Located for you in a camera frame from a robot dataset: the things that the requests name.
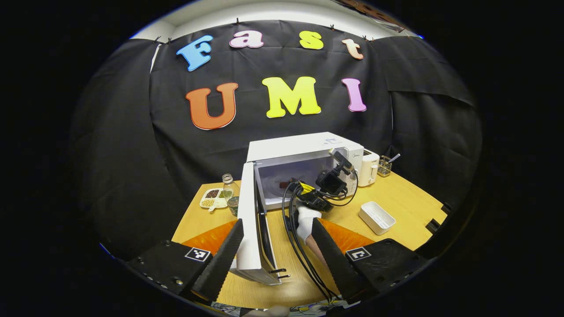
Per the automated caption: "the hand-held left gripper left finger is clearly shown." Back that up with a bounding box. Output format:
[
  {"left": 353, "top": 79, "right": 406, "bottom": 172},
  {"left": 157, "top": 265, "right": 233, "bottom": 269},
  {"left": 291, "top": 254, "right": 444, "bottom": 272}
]
[{"left": 127, "top": 218, "right": 245, "bottom": 303}]

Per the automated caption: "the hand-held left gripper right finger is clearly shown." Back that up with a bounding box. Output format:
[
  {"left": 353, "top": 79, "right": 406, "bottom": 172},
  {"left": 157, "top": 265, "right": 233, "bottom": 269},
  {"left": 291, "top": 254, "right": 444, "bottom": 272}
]
[{"left": 311, "top": 217, "right": 431, "bottom": 306}]

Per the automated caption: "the white microwave oven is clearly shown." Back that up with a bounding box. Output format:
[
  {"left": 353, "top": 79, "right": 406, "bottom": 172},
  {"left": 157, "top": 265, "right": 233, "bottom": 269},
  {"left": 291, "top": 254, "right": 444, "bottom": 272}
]
[{"left": 230, "top": 132, "right": 365, "bottom": 286}]

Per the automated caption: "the white toaster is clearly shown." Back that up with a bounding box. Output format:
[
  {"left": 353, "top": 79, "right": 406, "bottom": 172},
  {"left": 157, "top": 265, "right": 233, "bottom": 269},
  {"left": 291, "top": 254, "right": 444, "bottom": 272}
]
[{"left": 358, "top": 149, "right": 380, "bottom": 188}]

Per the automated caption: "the white rectangular tray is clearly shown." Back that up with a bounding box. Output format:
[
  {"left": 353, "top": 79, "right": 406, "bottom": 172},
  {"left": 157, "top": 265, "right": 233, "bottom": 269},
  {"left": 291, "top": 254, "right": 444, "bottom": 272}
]
[{"left": 358, "top": 201, "right": 396, "bottom": 236}]

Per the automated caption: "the white divided dish of beans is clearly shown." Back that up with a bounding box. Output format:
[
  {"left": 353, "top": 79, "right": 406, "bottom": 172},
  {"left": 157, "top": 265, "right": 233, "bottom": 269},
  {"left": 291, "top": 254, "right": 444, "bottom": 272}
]
[{"left": 199, "top": 188, "right": 229, "bottom": 212}]

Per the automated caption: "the clear glass bottle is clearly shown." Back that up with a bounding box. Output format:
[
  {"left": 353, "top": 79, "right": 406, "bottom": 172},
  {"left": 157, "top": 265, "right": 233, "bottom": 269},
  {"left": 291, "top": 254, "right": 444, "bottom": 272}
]
[{"left": 222, "top": 173, "right": 236, "bottom": 199}]

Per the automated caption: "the black backdrop cloth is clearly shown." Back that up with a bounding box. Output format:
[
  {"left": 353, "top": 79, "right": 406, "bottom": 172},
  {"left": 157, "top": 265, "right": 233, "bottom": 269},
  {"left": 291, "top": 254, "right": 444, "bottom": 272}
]
[{"left": 70, "top": 20, "right": 483, "bottom": 265}]

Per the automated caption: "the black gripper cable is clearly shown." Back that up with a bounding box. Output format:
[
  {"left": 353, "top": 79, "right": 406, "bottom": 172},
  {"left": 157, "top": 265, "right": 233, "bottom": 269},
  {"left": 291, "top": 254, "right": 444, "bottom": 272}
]
[{"left": 281, "top": 172, "right": 358, "bottom": 303}]

